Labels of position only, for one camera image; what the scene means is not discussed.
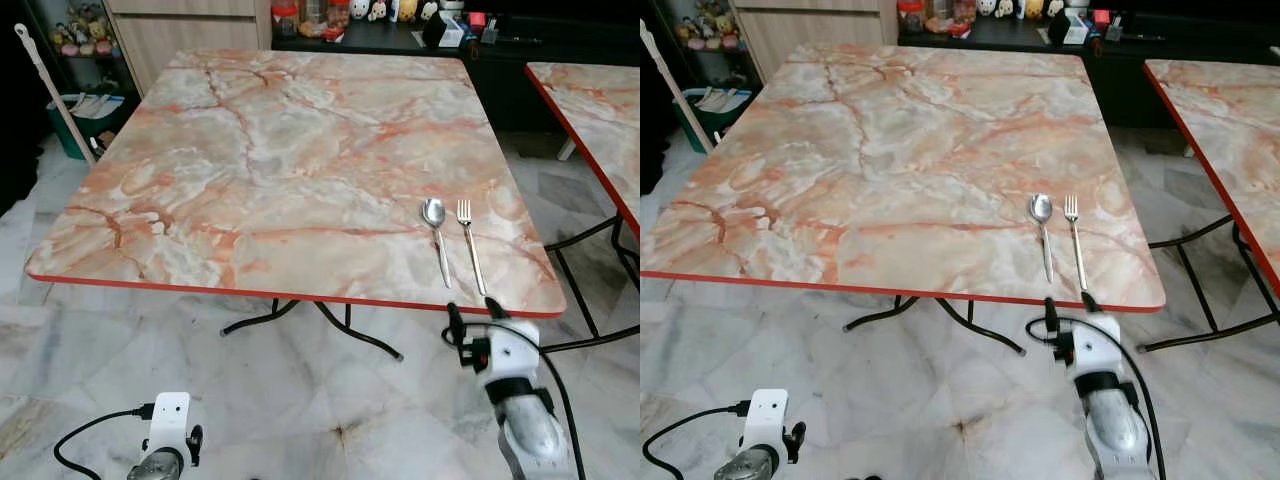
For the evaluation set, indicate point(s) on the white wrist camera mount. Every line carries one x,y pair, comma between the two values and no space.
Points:
1098,345
170,420
765,418
512,350

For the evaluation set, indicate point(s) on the yellow toy figurine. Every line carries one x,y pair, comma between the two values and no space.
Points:
405,10
1033,8

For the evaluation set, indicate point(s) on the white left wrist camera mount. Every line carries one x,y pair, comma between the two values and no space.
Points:
170,420
765,418

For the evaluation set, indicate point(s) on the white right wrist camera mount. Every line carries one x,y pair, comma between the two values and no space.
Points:
1098,345
512,350

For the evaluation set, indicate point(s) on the steel fork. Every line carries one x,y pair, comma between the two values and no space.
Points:
1075,245
470,250

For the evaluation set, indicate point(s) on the white toy figurine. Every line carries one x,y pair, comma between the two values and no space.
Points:
360,10
986,8

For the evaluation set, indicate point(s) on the marble pattern red edged table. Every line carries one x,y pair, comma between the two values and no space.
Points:
300,170
600,110
900,160
1230,110

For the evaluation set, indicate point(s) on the black low sideboard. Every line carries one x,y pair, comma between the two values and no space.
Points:
1120,85
500,90

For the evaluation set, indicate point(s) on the steel spoon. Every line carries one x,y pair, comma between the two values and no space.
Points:
1041,208
432,212

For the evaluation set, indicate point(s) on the small white box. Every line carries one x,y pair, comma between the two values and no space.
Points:
1076,32
452,35

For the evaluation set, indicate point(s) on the red lid plastic jar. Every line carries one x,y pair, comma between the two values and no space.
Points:
911,15
285,18

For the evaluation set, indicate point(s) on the dark display shelf with toys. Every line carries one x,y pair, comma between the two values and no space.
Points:
80,30
705,25

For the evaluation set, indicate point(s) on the green storage bin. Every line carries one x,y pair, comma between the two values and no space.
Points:
70,140
700,125

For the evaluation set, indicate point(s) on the light wooden cabinet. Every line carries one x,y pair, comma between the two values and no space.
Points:
800,35
180,35

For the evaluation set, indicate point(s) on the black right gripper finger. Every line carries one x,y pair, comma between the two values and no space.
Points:
456,322
1090,303
1051,318
498,310

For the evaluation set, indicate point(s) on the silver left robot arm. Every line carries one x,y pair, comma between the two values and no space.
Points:
748,466
158,466

